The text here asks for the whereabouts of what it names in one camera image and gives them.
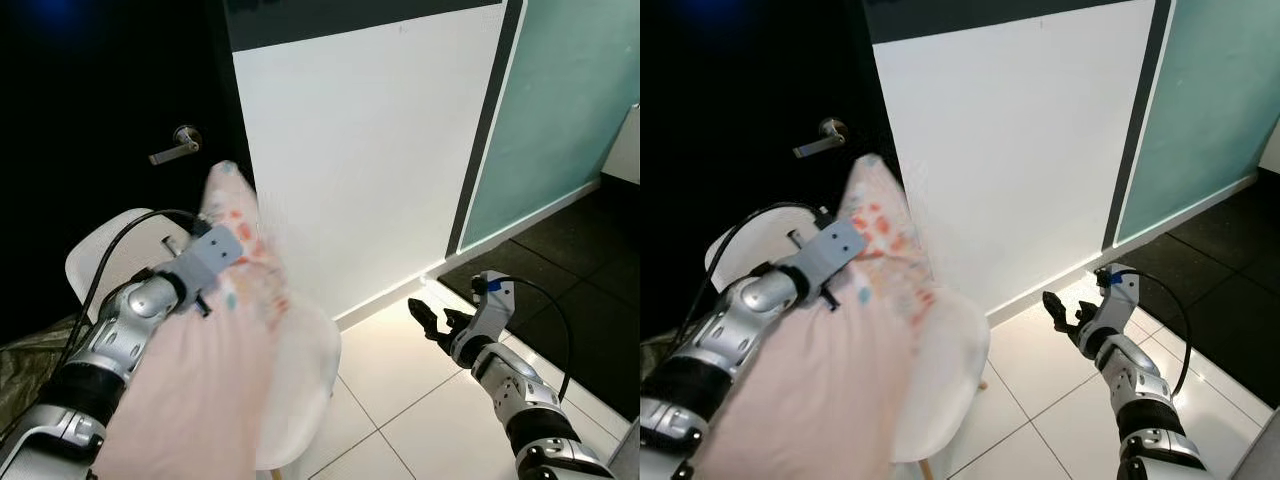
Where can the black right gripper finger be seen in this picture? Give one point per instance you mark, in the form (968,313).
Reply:
(424,306)
(1054,298)
(430,326)
(1060,318)

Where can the pink pillow with coloured dots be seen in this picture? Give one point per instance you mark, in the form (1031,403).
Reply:
(820,390)
(195,390)

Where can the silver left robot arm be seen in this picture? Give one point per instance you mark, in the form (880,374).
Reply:
(730,320)
(110,340)

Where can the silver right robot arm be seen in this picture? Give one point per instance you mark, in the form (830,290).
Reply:
(525,400)
(1145,400)

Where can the white plastic chair wooden legs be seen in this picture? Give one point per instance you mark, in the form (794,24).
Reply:
(305,370)
(955,370)

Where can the white low shelf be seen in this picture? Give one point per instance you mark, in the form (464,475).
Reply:
(1270,150)
(625,145)

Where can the black door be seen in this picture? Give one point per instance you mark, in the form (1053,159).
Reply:
(740,90)
(90,100)

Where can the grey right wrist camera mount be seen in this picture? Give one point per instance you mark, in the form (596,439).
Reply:
(495,305)
(1120,298)

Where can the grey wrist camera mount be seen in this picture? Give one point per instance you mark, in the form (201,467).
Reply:
(208,258)
(495,305)
(830,250)
(1120,298)

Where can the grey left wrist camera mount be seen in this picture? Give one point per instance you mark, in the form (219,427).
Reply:
(208,258)
(830,250)

